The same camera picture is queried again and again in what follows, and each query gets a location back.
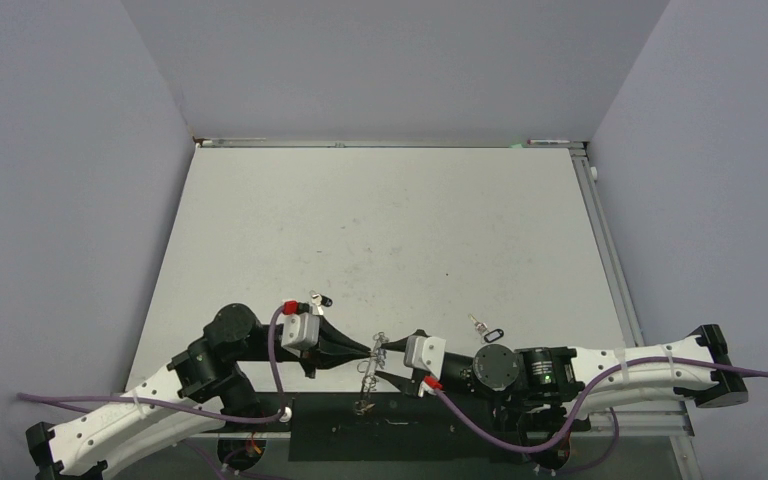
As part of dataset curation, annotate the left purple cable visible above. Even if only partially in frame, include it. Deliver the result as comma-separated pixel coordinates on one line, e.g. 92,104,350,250
16,301,300,480

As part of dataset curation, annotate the aluminium rail right edge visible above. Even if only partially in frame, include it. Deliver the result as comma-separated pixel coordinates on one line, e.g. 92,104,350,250
569,142,646,347

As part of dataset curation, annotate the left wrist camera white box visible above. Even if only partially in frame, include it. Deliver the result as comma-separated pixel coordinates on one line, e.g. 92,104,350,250
281,313,320,351

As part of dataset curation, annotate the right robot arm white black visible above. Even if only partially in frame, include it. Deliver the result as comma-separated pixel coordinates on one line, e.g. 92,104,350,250
375,324,749,428

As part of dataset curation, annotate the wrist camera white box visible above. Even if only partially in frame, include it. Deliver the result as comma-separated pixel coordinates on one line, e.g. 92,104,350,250
281,313,320,351
403,336,446,379

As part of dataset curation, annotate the key with black tag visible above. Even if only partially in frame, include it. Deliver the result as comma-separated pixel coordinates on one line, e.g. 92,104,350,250
310,290,333,316
468,314,505,344

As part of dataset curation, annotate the large perforated metal keyring disc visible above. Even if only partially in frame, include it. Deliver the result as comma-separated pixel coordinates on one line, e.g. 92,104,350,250
353,331,389,416

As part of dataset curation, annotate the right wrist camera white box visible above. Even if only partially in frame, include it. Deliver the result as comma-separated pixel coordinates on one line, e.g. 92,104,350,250
403,336,446,379

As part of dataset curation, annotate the aluminium rail edge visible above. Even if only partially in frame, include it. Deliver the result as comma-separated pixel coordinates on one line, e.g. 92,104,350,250
569,142,646,347
194,138,587,150

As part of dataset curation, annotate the aluminium rail back edge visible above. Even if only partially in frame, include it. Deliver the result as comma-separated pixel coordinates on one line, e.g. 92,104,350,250
194,138,587,150

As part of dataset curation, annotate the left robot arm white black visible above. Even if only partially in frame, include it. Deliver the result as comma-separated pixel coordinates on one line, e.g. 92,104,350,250
18,301,371,479

